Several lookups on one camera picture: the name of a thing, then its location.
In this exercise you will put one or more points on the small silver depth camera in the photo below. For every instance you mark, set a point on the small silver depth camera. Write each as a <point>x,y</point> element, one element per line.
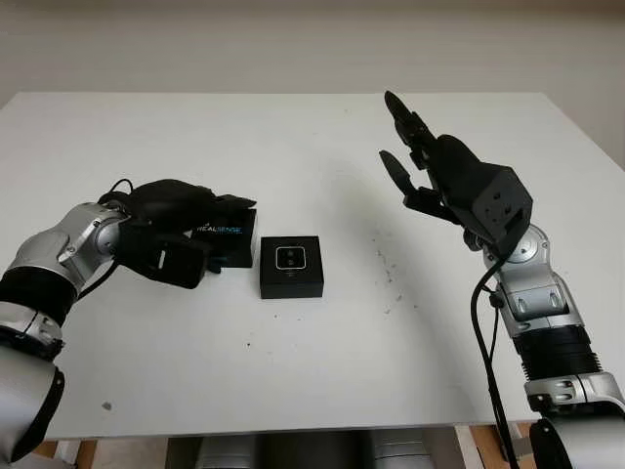
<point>290,258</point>

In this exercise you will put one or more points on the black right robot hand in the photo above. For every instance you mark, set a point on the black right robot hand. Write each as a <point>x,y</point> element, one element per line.
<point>449,171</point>

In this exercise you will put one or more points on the black box base with insert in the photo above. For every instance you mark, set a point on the black box base with insert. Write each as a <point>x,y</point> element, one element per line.
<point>293,288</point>

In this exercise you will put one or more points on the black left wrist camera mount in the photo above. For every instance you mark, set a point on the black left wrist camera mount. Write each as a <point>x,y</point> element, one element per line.
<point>166,259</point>

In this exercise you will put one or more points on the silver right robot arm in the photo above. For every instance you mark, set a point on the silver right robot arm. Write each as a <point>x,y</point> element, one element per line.
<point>537,293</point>

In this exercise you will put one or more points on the black RealSense box lid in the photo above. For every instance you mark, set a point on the black RealSense box lid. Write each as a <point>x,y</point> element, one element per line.
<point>234,244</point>

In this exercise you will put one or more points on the grey robot torso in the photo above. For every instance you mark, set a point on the grey robot torso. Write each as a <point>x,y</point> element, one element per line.
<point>273,449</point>

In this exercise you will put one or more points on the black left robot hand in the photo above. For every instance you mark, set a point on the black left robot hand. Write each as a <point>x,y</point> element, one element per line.
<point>171,202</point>

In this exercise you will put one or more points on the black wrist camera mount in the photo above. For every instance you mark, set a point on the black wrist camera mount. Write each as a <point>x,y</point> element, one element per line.
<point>166,259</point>
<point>503,205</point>

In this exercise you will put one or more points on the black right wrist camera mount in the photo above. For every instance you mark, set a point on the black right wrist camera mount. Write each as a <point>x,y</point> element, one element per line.
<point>503,205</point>

